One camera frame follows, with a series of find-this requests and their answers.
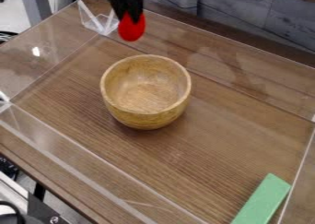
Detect red plush fruit green stem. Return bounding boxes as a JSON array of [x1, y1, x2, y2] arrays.
[[117, 13, 145, 41]]

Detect black equipment bottom left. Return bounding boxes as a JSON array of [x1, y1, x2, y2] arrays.
[[0, 196, 70, 224]]

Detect wooden bowl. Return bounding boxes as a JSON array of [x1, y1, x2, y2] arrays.
[[100, 54, 192, 130]]

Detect green rectangular block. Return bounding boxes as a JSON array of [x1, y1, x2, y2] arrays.
[[229, 173, 290, 224]]

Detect clear acrylic enclosure wall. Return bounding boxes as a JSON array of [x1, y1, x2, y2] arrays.
[[0, 6, 315, 224]]

